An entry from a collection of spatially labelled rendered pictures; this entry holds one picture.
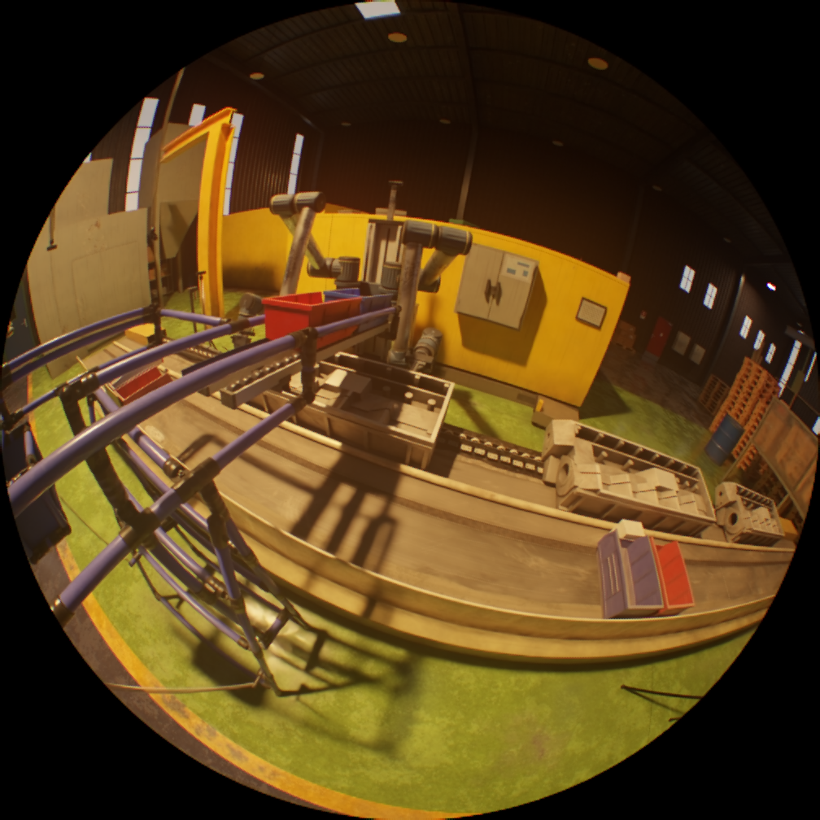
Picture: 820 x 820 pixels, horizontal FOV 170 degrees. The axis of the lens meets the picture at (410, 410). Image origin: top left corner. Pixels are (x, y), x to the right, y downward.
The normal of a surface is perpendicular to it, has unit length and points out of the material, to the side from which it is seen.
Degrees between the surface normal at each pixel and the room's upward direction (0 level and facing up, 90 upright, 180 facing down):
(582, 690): 0
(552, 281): 90
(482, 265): 90
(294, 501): 0
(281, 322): 86
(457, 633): 0
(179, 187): 90
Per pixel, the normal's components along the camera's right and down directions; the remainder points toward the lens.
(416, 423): 0.10, -0.72
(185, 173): 0.94, 0.29
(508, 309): -0.29, 0.51
